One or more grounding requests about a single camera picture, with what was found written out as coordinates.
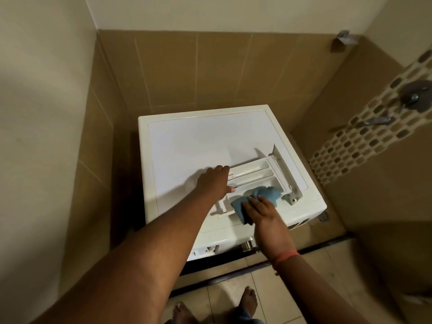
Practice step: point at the person's left hand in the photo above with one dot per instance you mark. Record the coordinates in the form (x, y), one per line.
(212, 182)

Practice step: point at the person's right hand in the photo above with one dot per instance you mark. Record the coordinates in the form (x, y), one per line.
(270, 229)

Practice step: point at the blue cloth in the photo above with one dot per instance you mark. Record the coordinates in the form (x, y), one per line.
(265, 195)

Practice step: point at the white washing machine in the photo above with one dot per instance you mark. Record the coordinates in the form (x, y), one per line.
(189, 145)

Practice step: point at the person's left forearm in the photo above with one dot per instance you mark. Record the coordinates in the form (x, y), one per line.
(135, 266)

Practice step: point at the person's right forearm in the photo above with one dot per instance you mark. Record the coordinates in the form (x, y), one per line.
(314, 293)

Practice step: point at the person's right foot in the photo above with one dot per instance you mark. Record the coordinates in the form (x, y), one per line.
(249, 300)

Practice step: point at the person's foot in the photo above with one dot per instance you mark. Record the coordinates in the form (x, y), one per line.
(249, 300)
(182, 315)

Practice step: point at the person's left foot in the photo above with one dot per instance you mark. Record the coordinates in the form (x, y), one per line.
(182, 315)

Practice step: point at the red thread wristband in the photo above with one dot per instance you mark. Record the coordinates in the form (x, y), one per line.
(285, 258)

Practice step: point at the round steel floor drain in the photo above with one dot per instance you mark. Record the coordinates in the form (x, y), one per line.
(323, 215)

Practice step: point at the chrome shower mixer valve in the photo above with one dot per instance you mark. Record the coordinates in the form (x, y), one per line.
(416, 94)

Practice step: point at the chrome wall hook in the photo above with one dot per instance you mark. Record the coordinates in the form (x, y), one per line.
(344, 38)

